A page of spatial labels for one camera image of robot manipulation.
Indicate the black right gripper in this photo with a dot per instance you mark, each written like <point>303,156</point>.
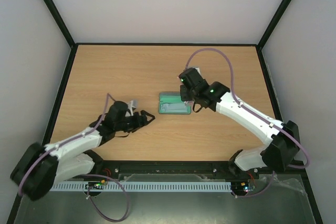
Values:
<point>184,94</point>

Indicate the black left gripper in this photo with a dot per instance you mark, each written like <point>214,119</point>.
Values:
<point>140,123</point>

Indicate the grey glasses case green lining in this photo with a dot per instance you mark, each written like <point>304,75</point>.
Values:
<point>170,102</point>

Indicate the pink transparent sunglasses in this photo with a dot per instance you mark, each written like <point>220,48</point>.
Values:
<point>188,103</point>

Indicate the light blue cleaning cloth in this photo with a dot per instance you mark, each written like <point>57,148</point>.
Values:
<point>174,108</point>

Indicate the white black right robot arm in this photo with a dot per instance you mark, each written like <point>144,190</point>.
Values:
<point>277,150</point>

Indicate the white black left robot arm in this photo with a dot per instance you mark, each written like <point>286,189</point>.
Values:
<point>43,166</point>

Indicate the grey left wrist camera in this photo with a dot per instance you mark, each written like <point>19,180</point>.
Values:
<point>134,104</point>

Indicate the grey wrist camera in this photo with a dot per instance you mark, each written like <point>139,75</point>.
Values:
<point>134,104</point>
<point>198,70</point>

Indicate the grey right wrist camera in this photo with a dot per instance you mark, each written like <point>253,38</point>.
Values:
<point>198,70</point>

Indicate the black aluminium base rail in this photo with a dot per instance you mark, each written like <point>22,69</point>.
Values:
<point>209,169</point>

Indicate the light blue slotted cable duct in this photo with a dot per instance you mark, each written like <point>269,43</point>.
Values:
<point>208,187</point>

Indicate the black enclosure frame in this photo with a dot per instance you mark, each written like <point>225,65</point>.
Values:
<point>259,46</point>

